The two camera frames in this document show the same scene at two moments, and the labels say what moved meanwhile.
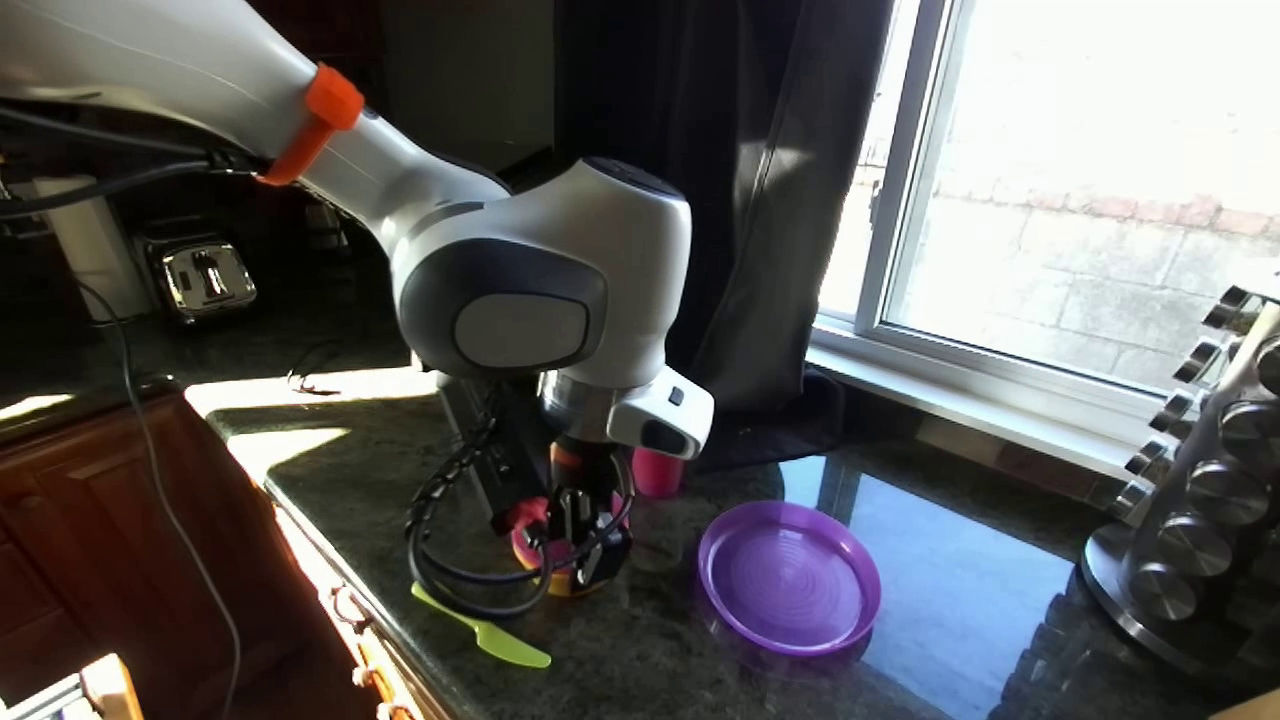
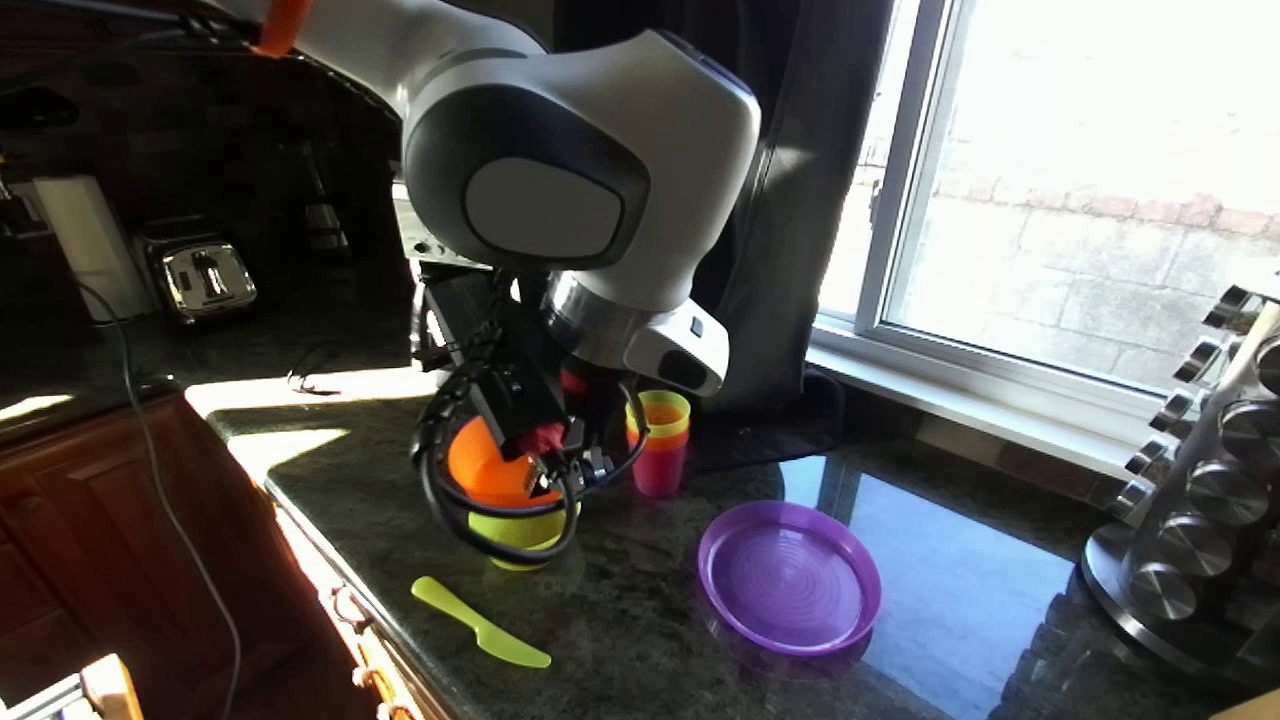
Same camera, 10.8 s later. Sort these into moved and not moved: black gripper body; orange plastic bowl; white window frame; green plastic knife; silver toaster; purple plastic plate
Moved: orange plastic bowl; black gripper body
Not moved: purple plastic plate; silver toaster; green plastic knife; white window frame
